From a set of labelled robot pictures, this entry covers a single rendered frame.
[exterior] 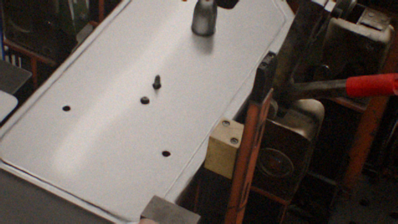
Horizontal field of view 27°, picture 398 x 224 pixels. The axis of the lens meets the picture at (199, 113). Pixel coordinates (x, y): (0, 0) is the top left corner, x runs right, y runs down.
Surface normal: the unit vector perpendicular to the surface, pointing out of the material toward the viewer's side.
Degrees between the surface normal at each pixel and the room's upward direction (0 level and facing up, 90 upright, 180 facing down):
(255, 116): 90
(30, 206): 0
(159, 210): 0
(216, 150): 90
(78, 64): 0
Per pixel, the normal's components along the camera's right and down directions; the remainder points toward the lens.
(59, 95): 0.11, -0.69
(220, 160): -0.44, 0.62
